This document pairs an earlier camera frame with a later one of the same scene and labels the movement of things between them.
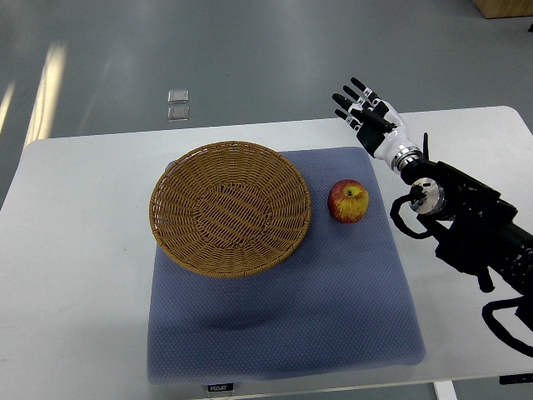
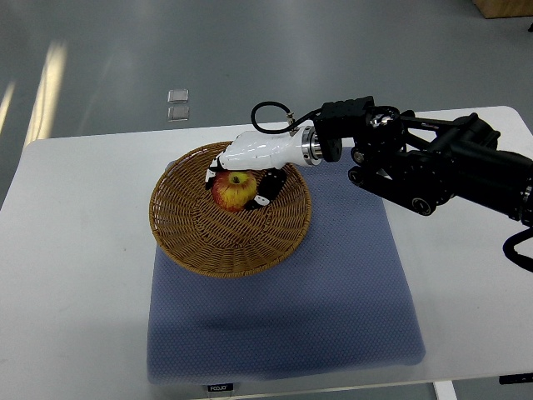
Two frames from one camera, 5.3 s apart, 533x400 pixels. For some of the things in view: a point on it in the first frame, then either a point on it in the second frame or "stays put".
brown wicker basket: x=228 y=209 stays put
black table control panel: x=515 y=378 stays put
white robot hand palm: x=396 y=143 -> x=266 y=150
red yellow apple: x=348 y=201 -> x=233 y=190
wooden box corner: x=505 y=8 stays put
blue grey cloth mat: x=341 y=302 stays put
